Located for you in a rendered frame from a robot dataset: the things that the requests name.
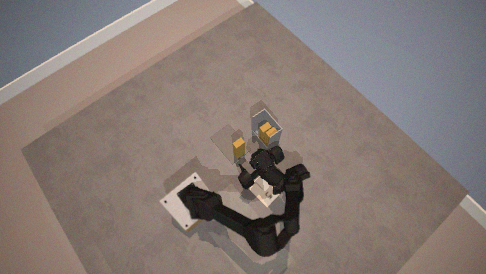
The grey open bin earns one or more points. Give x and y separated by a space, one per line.
259 120

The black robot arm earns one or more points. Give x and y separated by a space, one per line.
260 233

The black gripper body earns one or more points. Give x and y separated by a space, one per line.
247 180

